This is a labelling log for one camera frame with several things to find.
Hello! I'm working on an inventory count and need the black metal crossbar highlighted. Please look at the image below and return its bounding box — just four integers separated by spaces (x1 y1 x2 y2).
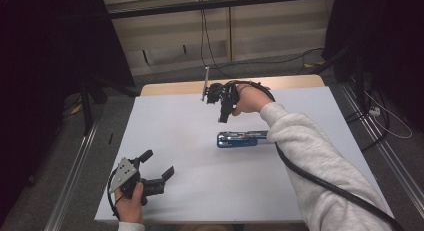
106 0 336 21

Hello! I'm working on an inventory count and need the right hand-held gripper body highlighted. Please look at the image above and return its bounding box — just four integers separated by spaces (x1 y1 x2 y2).
200 66 241 107

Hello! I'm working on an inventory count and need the black curtain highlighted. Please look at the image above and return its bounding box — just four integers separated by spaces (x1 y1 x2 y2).
0 0 137 227
320 0 424 134

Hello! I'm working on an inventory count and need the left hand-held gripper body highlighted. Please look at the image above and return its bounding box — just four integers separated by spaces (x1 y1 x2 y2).
108 156 166 206

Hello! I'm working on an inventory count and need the white floor cable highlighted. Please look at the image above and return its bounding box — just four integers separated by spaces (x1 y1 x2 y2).
364 90 413 140

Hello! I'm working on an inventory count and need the black floor cable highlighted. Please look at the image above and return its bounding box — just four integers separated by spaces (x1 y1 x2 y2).
216 46 325 76

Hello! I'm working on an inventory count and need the blue stapler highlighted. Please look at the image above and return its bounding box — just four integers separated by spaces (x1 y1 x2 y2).
216 130 270 149

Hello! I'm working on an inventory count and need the person's left hand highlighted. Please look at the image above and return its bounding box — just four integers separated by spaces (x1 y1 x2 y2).
114 181 145 224

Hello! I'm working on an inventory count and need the right hand-held gripper cable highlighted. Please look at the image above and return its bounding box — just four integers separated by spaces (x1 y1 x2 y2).
229 79 406 231

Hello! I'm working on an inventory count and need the hand-held gripper cable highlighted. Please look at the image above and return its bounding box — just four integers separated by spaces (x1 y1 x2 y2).
106 169 123 221
229 79 406 231

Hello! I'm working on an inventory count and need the white table mat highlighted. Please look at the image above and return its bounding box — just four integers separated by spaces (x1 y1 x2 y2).
94 85 395 224

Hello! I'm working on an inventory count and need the left hand-held gripper cable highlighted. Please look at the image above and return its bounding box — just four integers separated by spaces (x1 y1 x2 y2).
106 169 123 221

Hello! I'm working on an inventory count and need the aluminium floor rail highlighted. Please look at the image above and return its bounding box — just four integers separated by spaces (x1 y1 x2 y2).
44 122 98 231
339 83 424 210

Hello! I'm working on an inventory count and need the black metal stand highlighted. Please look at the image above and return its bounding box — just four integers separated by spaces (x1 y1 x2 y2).
79 75 109 137

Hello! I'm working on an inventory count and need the black hanging cable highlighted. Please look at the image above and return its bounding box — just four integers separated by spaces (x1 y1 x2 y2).
199 7 231 77

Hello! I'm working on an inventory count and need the person's right hand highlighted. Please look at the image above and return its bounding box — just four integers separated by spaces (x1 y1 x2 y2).
231 83 275 117

